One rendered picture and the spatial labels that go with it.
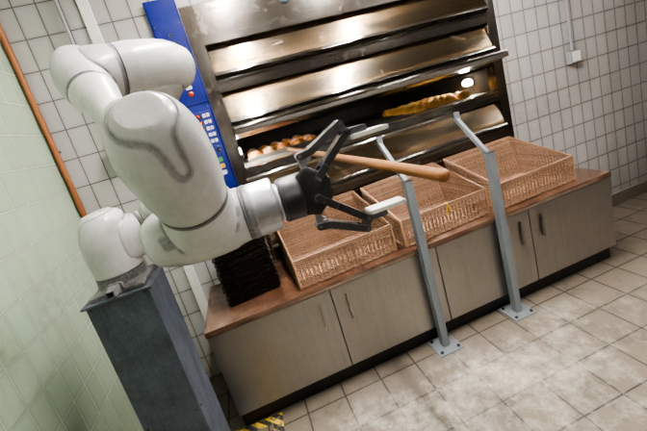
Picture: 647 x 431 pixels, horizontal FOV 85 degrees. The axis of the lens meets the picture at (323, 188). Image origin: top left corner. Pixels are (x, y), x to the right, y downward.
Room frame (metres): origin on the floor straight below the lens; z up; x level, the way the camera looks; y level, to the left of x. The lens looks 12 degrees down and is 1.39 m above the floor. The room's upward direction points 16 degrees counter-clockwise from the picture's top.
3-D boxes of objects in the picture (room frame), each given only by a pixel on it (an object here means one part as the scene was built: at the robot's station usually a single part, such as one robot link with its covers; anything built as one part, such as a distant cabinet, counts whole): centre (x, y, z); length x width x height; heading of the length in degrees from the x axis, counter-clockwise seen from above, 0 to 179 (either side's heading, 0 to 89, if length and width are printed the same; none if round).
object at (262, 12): (2.29, -0.47, 2.00); 1.80 x 0.08 x 0.21; 102
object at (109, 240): (1.18, 0.75, 1.17); 0.18 x 0.16 x 0.22; 130
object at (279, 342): (1.96, -0.42, 0.29); 2.42 x 0.56 x 0.58; 102
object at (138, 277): (1.16, 0.76, 1.03); 0.22 x 0.18 x 0.06; 10
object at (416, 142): (2.26, -0.47, 1.02); 1.79 x 0.11 x 0.19; 102
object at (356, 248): (1.88, 0.04, 0.72); 0.56 x 0.49 x 0.28; 103
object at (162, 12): (2.95, 0.75, 1.08); 1.93 x 0.16 x 2.15; 12
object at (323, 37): (2.26, -0.47, 1.80); 1.79 x 0.11 x 0.19; 102
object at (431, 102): (2.81, -0.95, 1.21); 0.61 x 0.48 x 0.06; 12
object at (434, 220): (2.00, -0.54, 0.72); 0.56 x 0.49 x 0.28; 104
